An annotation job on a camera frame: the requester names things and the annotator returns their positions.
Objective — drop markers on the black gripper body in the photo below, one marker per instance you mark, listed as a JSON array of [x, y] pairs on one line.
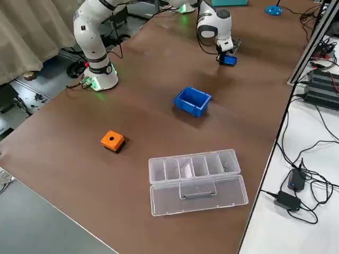
[[221, 50]]

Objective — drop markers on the small blue parts tray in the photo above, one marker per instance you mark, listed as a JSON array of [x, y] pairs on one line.
[[230, 61]]

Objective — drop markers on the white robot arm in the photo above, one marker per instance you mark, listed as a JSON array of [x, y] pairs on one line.
[[88, 39], [189, 6]]

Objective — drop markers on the teal plastic tray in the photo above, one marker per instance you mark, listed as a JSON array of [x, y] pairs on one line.
[[230, 2]]

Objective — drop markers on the blue storage box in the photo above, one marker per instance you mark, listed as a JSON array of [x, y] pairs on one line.
[[196, 107]]

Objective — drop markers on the orange push-button box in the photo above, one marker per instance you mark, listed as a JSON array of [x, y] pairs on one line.
[[111, 139]]

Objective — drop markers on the blue desk lamp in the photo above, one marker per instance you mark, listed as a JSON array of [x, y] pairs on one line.
[[274, 11]]

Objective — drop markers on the black ribbed power supply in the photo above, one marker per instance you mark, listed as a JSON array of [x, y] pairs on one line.
[[323, 90]]

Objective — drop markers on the pile of small metal nuts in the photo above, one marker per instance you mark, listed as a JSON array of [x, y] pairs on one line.
[[226, 166]]

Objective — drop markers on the black power adapter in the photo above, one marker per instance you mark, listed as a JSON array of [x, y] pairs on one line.
[[296, 181], [287, 199]]

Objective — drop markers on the clear plastic organizer case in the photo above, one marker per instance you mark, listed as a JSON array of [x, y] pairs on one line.
[[198, 201]]

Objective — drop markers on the beige curtain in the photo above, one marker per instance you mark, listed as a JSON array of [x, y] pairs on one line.
[[26, 31]]

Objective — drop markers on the aluminium frame post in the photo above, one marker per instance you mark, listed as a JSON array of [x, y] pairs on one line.
[[311, 39]]

